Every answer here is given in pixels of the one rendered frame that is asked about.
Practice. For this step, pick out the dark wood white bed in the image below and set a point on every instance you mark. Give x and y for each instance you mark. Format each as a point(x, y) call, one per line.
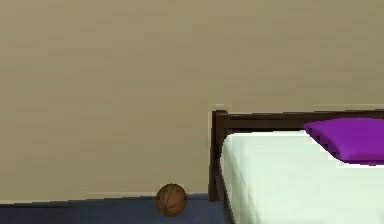
point(286, 180)

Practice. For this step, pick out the brown basketball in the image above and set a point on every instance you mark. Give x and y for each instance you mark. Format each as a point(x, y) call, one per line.
point(171, 200)

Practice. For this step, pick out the purple pillow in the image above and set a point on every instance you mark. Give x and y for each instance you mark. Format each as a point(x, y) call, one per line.
point(353, 140)

